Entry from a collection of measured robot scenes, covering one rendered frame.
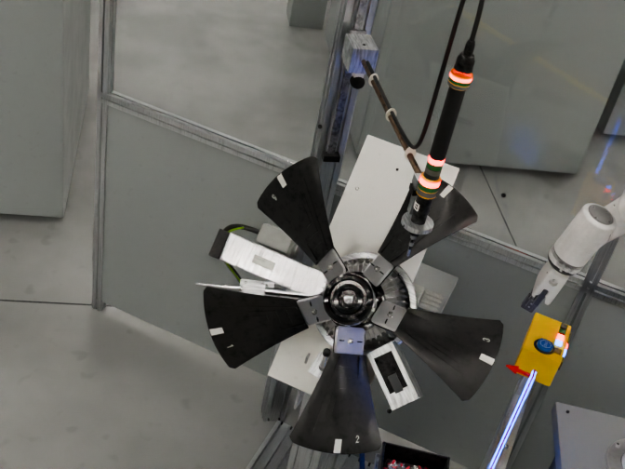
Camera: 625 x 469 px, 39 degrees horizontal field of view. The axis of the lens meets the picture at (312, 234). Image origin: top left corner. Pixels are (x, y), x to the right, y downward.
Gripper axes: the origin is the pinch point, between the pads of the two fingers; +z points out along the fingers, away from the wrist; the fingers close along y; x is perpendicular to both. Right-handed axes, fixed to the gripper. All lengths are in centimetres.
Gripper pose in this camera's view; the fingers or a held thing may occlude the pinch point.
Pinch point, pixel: (530, 302)
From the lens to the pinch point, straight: 223.8
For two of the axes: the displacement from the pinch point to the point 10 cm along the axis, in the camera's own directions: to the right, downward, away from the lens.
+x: -8.7, -5.0, 0.7
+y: 3.7, -5.5, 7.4
